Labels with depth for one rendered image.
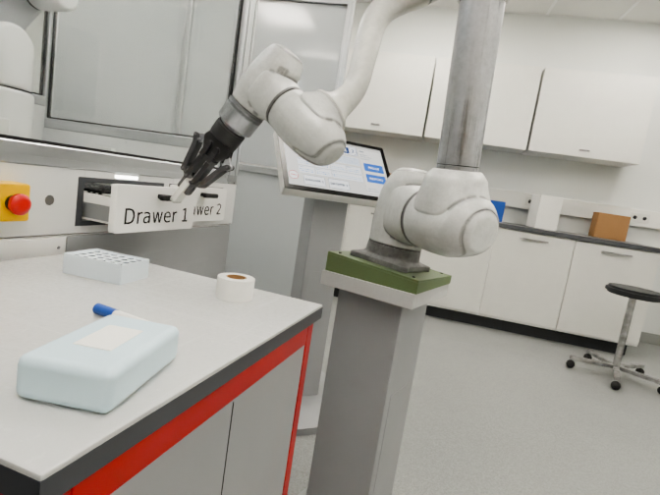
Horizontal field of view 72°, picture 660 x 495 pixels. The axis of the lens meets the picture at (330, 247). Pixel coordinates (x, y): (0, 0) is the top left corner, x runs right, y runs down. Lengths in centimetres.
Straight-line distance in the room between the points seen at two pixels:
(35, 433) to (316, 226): 159
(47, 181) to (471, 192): 92
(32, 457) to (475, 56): 104
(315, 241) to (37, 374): 156
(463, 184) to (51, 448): 91
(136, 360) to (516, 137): 411
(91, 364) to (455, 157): 87
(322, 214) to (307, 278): 28
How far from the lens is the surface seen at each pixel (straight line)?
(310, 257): 196
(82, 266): 96
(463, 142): 111
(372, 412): 134
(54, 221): 116
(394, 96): 443
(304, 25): 297
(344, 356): 134
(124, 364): 49
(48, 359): 50
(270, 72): 104
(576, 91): 456
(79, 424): 48
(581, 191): 487
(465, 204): 107
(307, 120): 96
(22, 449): 46
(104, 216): 116
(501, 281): 406
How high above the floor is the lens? 100
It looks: 8 degrees down
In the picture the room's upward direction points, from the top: 9 degrees clockwise
